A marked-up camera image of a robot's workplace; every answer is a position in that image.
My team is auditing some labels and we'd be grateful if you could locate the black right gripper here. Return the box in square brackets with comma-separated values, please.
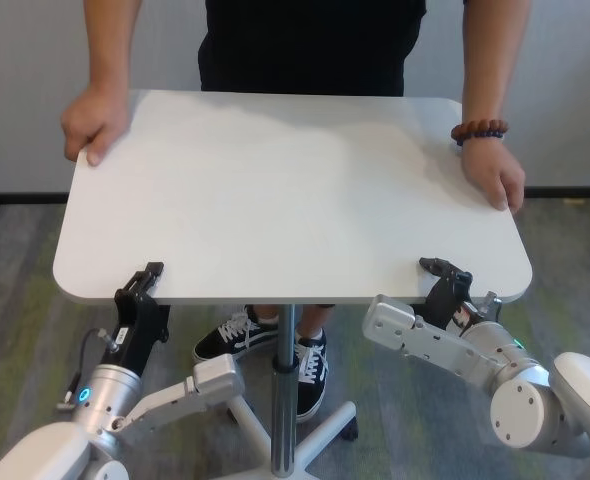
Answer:
[409, 256, 491, 331]

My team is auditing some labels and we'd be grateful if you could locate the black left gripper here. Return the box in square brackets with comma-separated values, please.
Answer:
[102, 261, 172, 374]

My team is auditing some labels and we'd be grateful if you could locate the white rolling table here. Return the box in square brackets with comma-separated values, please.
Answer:
[52, 88, 535, 480]

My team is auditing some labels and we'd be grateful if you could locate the person's right forearm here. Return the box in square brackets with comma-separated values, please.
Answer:
[77, 0, 144, 99]

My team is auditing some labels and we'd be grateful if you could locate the person's left forearm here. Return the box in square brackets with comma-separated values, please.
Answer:
[460, 0, 534, 129]

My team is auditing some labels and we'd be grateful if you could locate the person's left hand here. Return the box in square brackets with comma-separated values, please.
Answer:
[460, 140, 527, 212]

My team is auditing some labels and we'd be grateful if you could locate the person's right hand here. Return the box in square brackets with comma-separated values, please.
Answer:
[59, 84, 131, 168]

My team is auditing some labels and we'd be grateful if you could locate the person's right leg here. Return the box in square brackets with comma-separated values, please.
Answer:
[251, 303, 282, 327]

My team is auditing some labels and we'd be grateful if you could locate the person's leg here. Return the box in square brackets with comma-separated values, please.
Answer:
[251, 303, 282, 327]
[296, 303, 337, 342]

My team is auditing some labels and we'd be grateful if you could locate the person's left leg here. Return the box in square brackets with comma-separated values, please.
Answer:
[296, 303, 337, 342]

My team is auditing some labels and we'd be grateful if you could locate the person in black shirt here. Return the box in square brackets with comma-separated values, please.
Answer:
[197, 0, 429, 98]

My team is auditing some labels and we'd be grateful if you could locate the left arm cable plug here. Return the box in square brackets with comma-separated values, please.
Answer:
[57, 327, 119, 414]

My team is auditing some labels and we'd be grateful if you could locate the arm cable plug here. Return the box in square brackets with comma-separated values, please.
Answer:
[57, 327, 119, 414]
[479, 291, 504, 319]

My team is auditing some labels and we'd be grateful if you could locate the right arm cable plug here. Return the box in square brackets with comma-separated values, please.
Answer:
[479, 291, 504, 319]

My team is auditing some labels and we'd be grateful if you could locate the black wall baseboard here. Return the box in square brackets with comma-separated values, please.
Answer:
[0, 185, 590, 202]

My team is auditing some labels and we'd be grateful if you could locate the brown bead bracelet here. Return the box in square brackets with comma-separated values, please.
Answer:
[449, 118, 510, 148]

